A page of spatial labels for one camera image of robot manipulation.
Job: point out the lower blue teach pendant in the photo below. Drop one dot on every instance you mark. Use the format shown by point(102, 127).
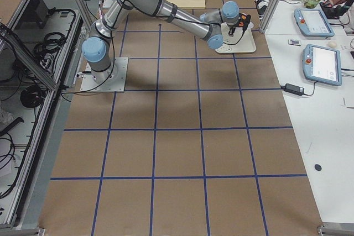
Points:
point(322, 64)

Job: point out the upper blue teach pendant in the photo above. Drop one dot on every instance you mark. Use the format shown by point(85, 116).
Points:
point(313, 22)

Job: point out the blue teach pendant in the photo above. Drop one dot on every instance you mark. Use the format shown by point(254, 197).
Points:
point(313, 22)
point(322, 64)

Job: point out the black power adapter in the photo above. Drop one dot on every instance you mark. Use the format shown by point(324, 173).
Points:
point(293, 89)

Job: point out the small white card box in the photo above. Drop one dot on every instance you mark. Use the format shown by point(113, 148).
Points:
point(294, 42)

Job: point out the cream tray with bear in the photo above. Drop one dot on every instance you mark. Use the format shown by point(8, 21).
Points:
point(242, 41)

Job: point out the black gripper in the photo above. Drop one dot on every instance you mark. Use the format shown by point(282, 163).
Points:
point(231, 27)

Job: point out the small cream ball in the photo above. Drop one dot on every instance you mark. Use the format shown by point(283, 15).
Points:
point(332, 44)

